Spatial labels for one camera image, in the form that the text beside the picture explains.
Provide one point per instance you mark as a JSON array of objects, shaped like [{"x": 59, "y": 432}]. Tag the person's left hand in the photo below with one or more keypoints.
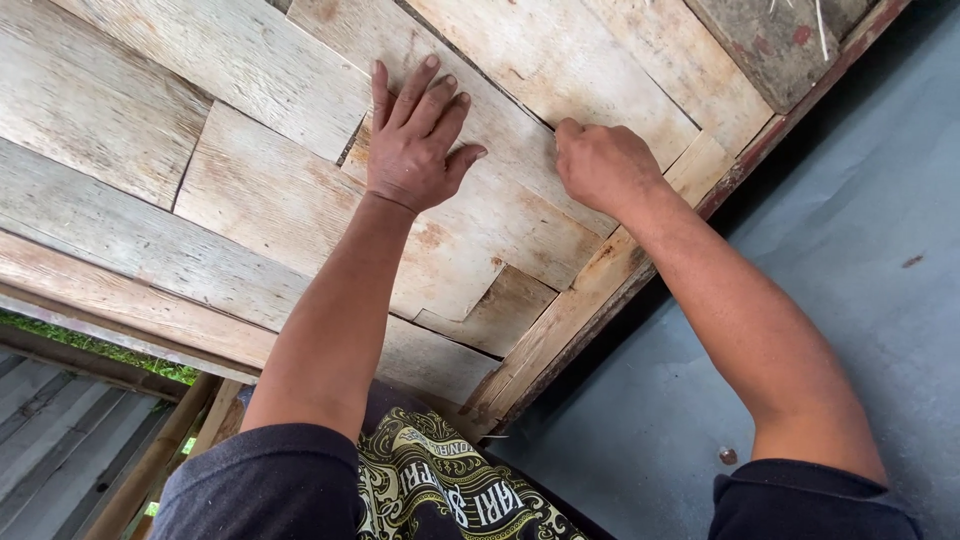
[{"x": 409, "y": 154}]

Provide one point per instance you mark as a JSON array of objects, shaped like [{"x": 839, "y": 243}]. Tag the person's right hand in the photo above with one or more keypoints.
[{"x": 611, "y": 169}]

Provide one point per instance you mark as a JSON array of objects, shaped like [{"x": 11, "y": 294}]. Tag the person's right fingers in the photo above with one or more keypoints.
[{"x": 568, "y": 146}]

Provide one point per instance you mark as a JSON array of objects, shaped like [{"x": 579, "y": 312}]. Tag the long pale wood veneer strip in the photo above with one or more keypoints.
[{"x": 517, "y": 146}]

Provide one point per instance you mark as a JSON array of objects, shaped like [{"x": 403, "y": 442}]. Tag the wide stained wood veneer sheet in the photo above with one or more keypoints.
[{"x": 577, "y": 60}]

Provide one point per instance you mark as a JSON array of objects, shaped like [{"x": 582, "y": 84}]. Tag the weathered grey wooden board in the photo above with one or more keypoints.
[{"x": 772, "y": 45}]

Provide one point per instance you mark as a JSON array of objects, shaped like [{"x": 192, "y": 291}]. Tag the small rusty round piece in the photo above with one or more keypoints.
[{"x": 727, "y": 455}]

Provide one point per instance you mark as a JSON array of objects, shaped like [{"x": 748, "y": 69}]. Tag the person's black printed shirt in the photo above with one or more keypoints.
[{"x": 420, "y": 480}]

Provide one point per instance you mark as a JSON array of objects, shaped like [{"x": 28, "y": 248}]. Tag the pile of thin veneer pieces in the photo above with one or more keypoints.
[{"x": 187, "y": 187}]

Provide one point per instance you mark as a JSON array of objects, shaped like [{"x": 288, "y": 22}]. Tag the dark wooden beam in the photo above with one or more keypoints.
[{"x": 82, "y": 360}]

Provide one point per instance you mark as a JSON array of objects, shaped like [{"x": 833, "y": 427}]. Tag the bamboo pole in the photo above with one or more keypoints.
[{"x": 146, "y": 469}]

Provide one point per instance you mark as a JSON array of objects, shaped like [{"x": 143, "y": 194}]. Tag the grey corrugated roof sheet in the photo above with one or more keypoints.
[{"x": 60, "y": 442}]

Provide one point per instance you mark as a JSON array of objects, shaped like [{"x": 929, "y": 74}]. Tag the wooden table frame red edge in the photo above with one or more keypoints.
[{"x": 600, "y": 300}]

